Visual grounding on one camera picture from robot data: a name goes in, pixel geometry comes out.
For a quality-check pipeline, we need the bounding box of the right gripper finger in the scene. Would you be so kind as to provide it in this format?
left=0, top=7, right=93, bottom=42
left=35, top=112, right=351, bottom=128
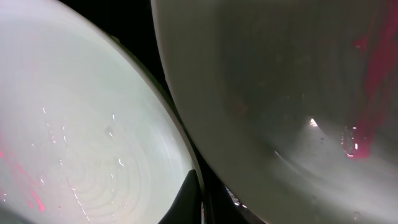
left=159, top=169, right=201, bottom=224

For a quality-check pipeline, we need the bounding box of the light blue plate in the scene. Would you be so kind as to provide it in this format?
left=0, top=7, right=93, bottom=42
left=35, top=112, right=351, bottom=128
left=1, top=1, right=198, bottom=224

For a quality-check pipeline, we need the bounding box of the round black tray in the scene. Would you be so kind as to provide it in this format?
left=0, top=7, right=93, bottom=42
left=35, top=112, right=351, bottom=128
left=61, top=0, right=264, bottom=224

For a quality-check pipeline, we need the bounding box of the pale green plate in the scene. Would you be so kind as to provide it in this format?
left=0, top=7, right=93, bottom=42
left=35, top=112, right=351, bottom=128
left=151, top=0, right=397, bottom=223

